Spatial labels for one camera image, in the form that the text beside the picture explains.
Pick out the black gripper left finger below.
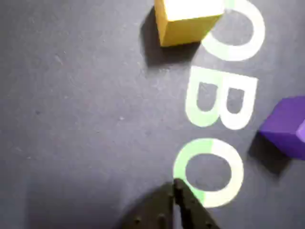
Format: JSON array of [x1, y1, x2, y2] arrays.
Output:
[[119, 182, 176, 229]]

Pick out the dark mat with printed letters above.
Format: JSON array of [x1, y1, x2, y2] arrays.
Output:
[[0, 0, 305, 229]]

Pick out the purple wooden cube block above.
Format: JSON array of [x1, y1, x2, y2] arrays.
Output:
[[258, 95, 305, 160]]

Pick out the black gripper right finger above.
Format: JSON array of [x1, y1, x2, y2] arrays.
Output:
[[173, 178, 220, 229]]

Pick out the yellow wooden cube block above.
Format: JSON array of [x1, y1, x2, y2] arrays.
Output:
[[154, 0, 225, 47]]

